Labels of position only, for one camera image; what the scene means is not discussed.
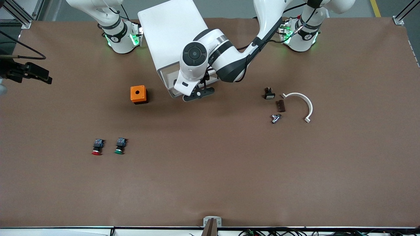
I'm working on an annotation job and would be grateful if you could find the red push button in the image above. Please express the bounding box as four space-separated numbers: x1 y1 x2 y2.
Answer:
92 139 105 156

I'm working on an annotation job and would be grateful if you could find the brown wooden stick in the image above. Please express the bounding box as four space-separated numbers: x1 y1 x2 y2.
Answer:
201 219 219 236

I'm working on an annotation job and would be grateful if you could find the brown table mat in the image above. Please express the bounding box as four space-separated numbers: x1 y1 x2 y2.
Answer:
0 17 420 228

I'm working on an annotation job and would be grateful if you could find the green push button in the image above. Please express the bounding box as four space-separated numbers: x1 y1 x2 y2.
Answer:
114 137 128 155

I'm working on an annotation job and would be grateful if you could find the black cable bundle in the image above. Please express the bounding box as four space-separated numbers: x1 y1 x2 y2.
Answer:
239 228 420 236

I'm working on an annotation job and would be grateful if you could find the white curved plastic arc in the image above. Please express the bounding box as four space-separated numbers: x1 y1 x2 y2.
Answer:
281 92 313 124

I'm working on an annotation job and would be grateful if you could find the grey metal bracket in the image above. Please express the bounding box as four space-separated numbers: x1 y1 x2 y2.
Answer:
203 216 222 227

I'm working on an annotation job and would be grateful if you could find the orange box with hole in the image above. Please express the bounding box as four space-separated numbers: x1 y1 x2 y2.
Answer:
131 85 148 105

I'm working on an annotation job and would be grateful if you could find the aluminium frame profile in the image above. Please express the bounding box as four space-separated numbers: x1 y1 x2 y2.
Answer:
0 0 32 29
393 0 420 25

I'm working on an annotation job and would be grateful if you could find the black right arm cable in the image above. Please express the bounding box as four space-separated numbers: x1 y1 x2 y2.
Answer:
0 31 46 61

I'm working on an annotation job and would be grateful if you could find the yellow floor tape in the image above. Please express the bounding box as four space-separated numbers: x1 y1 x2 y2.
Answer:
370 0 382 18

